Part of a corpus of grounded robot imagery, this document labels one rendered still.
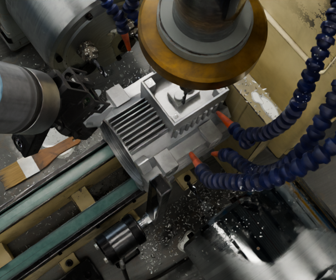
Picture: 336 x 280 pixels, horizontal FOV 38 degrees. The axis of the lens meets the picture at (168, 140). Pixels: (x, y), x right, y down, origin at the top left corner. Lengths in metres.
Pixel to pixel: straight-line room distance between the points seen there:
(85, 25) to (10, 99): 0.37
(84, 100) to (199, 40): 0.21
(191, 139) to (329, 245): 0.30
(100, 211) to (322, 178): 0.54
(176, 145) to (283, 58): 0.25
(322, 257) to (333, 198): 0.44
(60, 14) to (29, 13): 0.08
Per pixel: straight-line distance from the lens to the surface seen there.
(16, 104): 0.60
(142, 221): 0.89
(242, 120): 0.91
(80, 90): 0.71
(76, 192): 1.09
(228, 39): 0.65
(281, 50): 0.92
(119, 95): 0.91
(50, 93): 0.66
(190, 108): 0.86
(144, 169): 0.85
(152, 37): 0.66
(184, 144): 0.89
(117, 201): 1.01
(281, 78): 0.97
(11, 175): 1.17
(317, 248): 0.79
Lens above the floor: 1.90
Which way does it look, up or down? 71 degrees down
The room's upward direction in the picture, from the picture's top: 11 degrees clockwise
